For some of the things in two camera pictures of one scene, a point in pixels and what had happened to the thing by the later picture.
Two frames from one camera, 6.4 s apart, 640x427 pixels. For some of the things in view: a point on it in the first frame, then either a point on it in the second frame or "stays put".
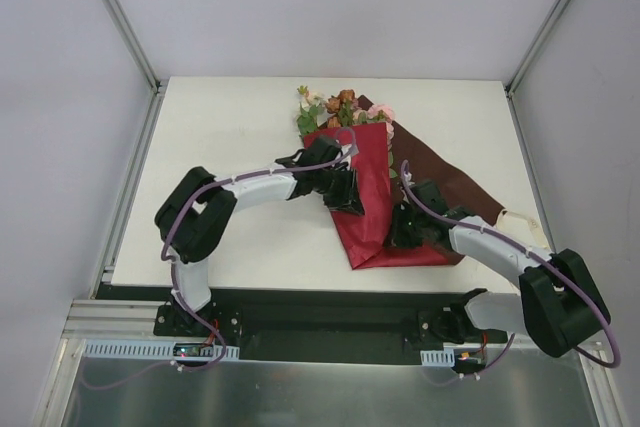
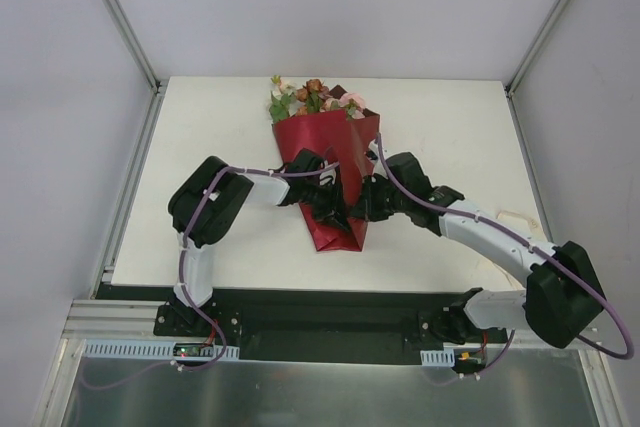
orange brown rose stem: x=341 y=109 → x=309 y=97
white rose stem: x=314 y=111 → x=284 y=103
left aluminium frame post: x=120 y=17 stays put
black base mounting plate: x=330 y=325 stays put
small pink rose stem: x=381 y=113 → x=353 y=105
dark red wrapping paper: x=385 y=158 → x=351 y=141
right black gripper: x=404 y=227 → x=370 y=198
